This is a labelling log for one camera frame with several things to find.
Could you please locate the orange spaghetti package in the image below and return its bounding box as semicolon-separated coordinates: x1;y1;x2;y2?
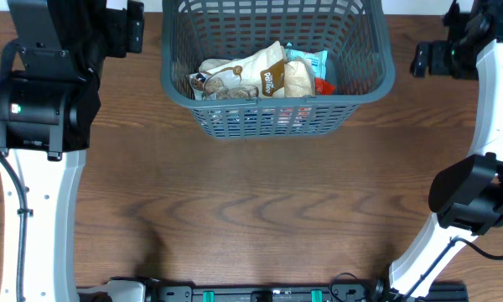
314;78;336;95

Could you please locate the grey plastic basket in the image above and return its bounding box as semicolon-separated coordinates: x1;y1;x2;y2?
160;0;395;139

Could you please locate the black cable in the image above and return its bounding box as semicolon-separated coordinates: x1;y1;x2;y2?
402;62;503;302
0;136;30;302

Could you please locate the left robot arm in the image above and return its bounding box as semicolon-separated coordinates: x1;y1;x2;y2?
0;0;148;302

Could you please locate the white brown pretzel bag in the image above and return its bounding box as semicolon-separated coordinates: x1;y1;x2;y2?
189;41;286;101

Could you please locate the right black cable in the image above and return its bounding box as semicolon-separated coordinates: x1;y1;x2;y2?
402;62;503;302

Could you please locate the white teal wipes packet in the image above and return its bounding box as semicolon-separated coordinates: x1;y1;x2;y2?
285;43;328;80

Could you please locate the beige snack bag clear window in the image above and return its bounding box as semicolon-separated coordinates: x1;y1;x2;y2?
198;59;231;73

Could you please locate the left black cable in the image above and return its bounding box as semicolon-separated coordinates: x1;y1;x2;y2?
0;136;30;302

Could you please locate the Kleenex tissue multipack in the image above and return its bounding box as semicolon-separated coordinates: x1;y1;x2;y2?
208;107;312;127

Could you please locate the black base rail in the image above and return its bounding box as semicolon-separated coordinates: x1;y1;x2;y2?
150;283;469;302

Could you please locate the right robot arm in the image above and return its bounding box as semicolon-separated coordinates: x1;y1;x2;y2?
370;1;503;301

